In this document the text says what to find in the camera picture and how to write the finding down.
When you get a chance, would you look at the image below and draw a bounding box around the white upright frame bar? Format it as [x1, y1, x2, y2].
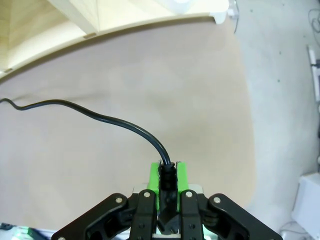
[306, 44, 320, 103]

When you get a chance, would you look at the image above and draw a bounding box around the black power cable with plug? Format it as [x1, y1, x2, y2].
[0, 98, 180, 227]

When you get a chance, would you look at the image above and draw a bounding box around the white box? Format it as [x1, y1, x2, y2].
[291, 172, 320, 238]

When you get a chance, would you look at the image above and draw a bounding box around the white three-socket power strip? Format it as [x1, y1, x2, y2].
[163, 0, 195, 15]

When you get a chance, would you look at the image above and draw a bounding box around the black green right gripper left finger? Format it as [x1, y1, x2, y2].
[51, 162, 162, 240]

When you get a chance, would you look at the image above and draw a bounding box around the white slotted aluminium board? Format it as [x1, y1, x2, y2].
[0, 221, 61, 240]

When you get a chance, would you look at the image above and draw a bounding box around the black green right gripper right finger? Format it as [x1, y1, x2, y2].
[175, 161, 283, 240]

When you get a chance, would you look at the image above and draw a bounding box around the light wooden shelf organizer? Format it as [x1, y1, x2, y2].
[0, 0, 230, 81]

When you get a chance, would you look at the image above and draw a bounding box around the green plastic part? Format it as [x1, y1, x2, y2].
[13, 226, 38, 240]

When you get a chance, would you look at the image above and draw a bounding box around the thin grey hanging cable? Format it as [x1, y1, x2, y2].
[232, 0, 240, 35]

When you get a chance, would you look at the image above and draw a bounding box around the grey floor cable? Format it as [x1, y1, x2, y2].
[307, 8, 320, 38]

